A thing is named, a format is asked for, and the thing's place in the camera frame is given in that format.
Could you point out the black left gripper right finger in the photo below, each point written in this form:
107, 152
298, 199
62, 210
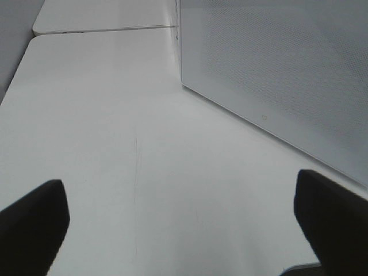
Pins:
334, 222

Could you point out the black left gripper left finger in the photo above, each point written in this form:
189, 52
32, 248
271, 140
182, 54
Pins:
33, 229

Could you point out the white microwave door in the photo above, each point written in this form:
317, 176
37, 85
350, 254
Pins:
296, 69

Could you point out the white microwave oven body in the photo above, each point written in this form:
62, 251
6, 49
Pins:
177, 33

